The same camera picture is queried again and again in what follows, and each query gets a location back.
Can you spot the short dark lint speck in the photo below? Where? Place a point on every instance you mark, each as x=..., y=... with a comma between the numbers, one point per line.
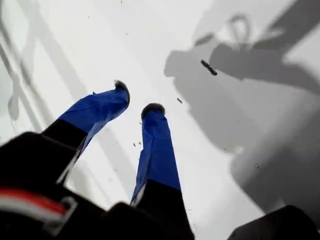
x=179, y=100

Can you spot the long dark lint strip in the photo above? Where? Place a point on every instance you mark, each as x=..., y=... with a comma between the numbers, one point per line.
x=209, y=68

